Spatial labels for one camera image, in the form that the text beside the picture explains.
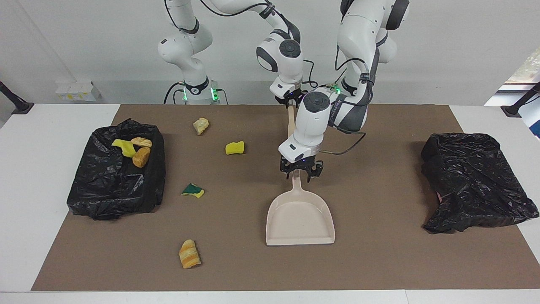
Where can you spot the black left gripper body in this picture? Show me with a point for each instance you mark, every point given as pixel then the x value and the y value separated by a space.
pixel 301 165

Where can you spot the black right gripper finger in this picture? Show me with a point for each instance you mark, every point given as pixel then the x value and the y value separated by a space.
pixel 300 101
pixel 281 100

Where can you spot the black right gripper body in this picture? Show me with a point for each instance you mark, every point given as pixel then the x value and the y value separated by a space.
pixel 292 95

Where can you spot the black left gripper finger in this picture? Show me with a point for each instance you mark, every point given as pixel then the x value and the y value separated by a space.
pixel 284 166
pixel 318 169

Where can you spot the beige hand brush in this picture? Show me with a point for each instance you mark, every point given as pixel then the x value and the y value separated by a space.
pixel 291 122

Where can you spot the beige plastic dustpan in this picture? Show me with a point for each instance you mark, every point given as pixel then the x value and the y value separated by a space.
pixel 299 215

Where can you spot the yellow sponge block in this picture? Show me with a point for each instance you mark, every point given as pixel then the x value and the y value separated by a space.
pixel 234 148

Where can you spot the pale jagged bread chunk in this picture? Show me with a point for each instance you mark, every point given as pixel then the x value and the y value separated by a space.
pixel 201 126

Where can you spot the striped orange croissant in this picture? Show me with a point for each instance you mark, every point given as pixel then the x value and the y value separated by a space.
pixel 190 254

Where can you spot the brown bread roll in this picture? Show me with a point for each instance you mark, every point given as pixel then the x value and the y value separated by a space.
pixel 141 157

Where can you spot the pale oval bread piece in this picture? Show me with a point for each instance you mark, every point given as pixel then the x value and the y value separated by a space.
pixel 142 142

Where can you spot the curved yellow sponge piece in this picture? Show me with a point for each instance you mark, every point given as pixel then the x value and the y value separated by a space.
pixel 125 147

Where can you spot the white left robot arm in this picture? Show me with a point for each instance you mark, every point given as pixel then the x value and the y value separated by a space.
pixel 312 126

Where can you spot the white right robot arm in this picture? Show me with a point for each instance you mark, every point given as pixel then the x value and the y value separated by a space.
pixel 185 46

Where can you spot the black bag over pink bin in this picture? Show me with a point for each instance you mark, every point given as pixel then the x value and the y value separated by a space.
pixel 472 181

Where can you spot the green and yellow sponge piece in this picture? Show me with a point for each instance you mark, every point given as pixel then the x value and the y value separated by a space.
pixel 194 191

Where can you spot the brown table mat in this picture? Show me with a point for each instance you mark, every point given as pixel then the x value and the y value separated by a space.
pixel 379 253

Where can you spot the left black garbage bag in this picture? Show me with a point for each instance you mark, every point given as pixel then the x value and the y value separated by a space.
pixel 114 190

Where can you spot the black clamp stand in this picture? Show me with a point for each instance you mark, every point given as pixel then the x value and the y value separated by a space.
pixel 512 110
pixel 21 107

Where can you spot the bright window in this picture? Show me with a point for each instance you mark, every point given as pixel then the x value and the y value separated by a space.
pixel 529 69

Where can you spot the white wall socket strip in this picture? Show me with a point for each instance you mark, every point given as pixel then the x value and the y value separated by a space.
pixel 78 89

